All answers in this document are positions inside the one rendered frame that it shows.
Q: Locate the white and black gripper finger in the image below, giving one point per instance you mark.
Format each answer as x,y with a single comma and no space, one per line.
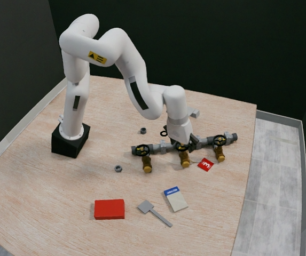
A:
194,141
171,140

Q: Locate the red square tag with chain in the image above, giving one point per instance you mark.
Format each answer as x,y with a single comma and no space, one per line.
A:
204,164

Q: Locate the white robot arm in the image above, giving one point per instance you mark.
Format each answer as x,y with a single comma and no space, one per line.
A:
79,49

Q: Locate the red rectangular block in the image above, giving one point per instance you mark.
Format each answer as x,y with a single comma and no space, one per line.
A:
109,209

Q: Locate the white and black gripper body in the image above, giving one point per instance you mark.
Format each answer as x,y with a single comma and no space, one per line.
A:
180,133

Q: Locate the grey t-shaped pipe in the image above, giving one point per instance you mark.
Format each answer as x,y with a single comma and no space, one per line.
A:
144,150

